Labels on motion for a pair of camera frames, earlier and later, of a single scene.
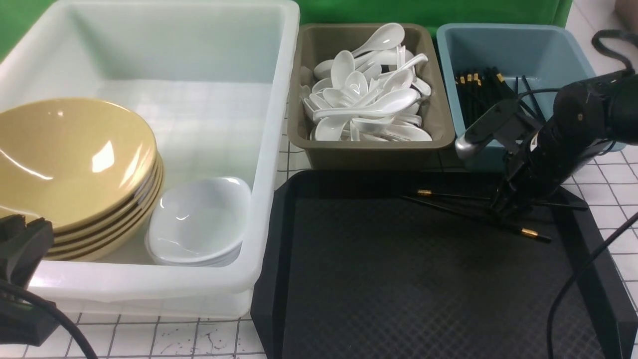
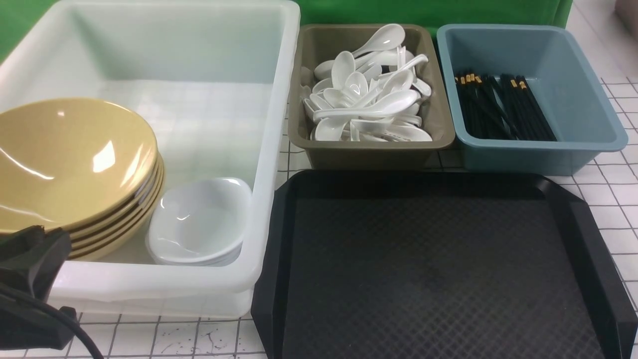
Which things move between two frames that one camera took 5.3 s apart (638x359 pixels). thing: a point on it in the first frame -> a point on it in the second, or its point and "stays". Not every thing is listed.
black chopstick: (518, 231) -> (531, 117)
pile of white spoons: (396, 102) stays
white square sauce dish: (201, 223) stays
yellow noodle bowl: (78, 162) stays
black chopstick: (441, 193) -> (535, 108)
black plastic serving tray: (432, 265) stays
